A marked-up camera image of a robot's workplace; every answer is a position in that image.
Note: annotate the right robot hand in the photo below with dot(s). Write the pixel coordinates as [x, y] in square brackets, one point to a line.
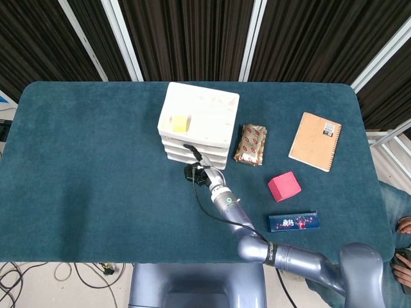
[212, 173]

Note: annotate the blue-grey robot torso base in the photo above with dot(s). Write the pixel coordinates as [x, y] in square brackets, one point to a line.
[192, 279]

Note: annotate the clear plastic drawer with trinkets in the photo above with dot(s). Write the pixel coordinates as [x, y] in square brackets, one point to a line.
[173, 141]

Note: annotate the white plastic drawer cabinet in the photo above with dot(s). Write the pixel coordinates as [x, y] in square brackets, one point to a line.
[205, 109]

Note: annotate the yellow black plug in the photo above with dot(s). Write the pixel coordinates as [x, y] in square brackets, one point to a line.
[107, 269]

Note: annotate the brown spiral notebook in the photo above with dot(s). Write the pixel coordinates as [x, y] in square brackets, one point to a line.
[313, 141]

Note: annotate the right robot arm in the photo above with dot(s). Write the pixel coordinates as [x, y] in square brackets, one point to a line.
[289, 256]

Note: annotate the dark blue printed box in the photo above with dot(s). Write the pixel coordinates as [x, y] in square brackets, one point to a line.
[293, 222]

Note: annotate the grey worn shoe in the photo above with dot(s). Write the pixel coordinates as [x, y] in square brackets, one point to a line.
[289, 278]

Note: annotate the person's bare hand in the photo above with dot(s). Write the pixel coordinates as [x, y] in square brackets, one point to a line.
[404, 271]
[405, 225]

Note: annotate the yellow sticky note pad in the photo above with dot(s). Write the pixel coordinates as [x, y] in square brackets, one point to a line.
[181, 123]

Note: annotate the white panel with blue mark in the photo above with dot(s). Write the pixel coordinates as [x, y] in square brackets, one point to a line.
[4, 99]

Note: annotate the dark pleated curtain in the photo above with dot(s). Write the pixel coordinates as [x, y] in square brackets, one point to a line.
[192, 38]

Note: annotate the black device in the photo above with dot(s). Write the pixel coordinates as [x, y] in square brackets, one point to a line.
[2, 130]

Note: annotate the teal felt table mat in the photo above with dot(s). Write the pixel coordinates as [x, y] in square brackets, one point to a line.
[96, 176]

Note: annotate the white metal rack frame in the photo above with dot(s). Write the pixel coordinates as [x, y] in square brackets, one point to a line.
[385, 141]

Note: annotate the white aluminium frame post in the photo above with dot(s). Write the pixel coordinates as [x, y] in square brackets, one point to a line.
[382, 59]
[252, 41]
[83, 41]
[124, 41]

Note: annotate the pink foam cube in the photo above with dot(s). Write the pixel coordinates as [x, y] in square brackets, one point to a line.
[284, 187]

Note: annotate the gold foil snack packet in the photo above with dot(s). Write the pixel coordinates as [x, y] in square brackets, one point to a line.
[251, 144]

